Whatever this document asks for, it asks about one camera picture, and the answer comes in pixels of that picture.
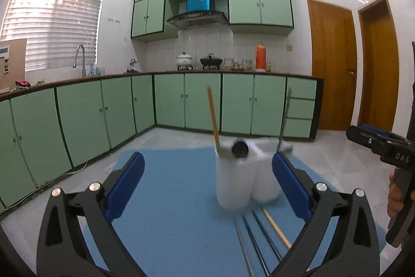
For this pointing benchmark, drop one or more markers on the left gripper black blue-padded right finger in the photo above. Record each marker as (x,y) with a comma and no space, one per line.
(354,249)

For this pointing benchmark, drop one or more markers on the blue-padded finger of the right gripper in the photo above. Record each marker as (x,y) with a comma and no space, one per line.
(371,129)

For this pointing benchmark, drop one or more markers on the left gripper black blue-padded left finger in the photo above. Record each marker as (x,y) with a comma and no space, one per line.
(61,248)

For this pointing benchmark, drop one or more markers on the light wooden chopstick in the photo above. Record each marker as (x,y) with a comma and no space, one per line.
(213,119)
(276,228)

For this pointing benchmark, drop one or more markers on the black chopstick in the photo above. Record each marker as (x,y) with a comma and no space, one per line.
(267,237)
(256,247)

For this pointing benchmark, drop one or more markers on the grey chopstick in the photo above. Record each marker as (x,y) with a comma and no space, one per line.
(283,123)
(244,250)

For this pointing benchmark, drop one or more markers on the black plastic spoon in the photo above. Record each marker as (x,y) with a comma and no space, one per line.
(240,149)

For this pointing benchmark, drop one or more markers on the green lower kitchen cabinets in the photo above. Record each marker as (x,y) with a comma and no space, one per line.
(49,130)

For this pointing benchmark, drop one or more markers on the person's right hand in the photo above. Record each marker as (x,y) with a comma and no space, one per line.
(395,197)

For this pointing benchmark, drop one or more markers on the wooden door right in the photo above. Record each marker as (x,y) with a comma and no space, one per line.
(380,66)

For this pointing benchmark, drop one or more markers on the wooden door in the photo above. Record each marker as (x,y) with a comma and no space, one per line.
(380,66)
(334,59)

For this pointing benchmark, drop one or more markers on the wooden door left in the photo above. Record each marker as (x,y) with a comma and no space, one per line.
(334,59)

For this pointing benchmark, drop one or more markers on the blue table cloth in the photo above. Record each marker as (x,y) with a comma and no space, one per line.
(174,226)

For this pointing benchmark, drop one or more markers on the white plastic utensil holder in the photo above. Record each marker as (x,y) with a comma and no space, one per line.
(241,180)

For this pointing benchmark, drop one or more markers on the orange thermos flask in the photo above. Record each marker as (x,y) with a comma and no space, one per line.
(260,58)

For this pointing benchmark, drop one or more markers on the glass jars on counter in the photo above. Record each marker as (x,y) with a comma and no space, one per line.
(244,64)

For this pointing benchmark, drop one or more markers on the black wok with lid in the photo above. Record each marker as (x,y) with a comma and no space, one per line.
(211,62)

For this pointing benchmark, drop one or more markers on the small kettle on counter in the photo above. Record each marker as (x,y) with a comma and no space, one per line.
(132,66)

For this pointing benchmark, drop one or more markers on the brown cardboard box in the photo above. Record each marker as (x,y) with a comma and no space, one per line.
(12,63)

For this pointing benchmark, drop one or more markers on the white cooking pot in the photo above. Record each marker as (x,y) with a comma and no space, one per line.
(184,62)

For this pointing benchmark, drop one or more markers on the blue box above hood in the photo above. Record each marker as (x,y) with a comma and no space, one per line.
(199,5)

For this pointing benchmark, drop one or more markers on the black range hood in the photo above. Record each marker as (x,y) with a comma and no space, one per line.
(195,19)

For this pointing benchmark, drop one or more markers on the window with white blinds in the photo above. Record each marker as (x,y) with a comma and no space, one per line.
(59,33)

